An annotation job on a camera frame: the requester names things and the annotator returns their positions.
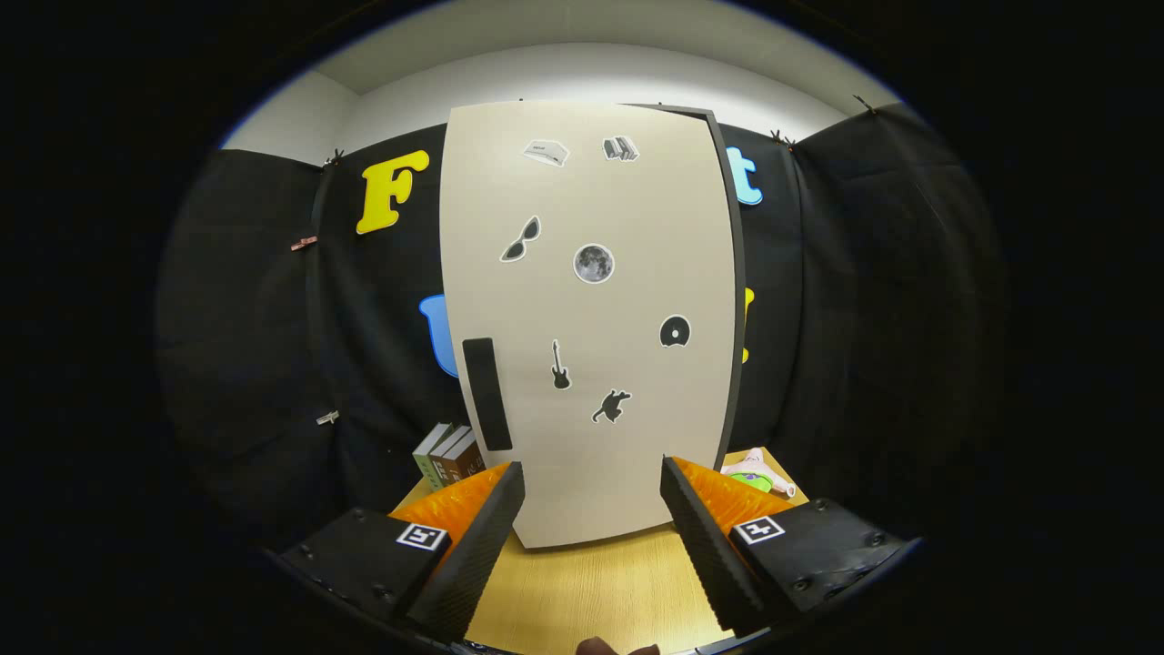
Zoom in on row of black clamps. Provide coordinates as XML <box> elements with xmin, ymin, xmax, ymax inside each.
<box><xmin>326</xmin><ymin>93</ymin><xmax>881</xmax><ymax>166</ymax></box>

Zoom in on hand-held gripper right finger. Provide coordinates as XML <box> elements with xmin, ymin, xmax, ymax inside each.
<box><xmin>659</xmin><ymin>455</ymin><xmax>917</xmax><ymax>637</ymax></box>

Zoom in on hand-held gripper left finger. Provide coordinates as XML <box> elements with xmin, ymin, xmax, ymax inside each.
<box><xmin>278</xmin><ymin>459</ymin><xmax>528</xmax><ymax>644</ymax></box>

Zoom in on beige cabinet door with handle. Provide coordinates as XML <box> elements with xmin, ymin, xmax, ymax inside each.
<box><xmin>439</xmin><ymin>100</ymin><xmax>739</xmax><ymax>549</ymax></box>

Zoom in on black backdrop cloth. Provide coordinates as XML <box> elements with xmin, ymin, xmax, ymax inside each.
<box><xmin>155</xmin><ymin>102</ymin><xmax>1010</xmax><ymax>556</ymax></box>

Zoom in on pink and green toy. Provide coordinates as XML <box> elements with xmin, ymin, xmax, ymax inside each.
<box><xmin>721</xmin><ymin>446</ymin><xmax>797</xmax><ymax>499</ymax></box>

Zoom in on green book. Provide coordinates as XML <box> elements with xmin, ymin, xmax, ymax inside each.
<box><xmin>412</xmin><ymin>422</ymin><xmax>454</xmax><ymax>490</ymax></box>

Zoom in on grey cabinet body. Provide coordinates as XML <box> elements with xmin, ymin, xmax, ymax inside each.
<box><xmin>627</xmin><ymin>103</ymin><xmax>748</xmax><ymax>474</ymax></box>

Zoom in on brown book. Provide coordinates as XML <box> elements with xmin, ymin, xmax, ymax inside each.
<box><xmin>441</xmin><ymin>432</ymin><xmax>487</xmax><ymax>485</ymax></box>

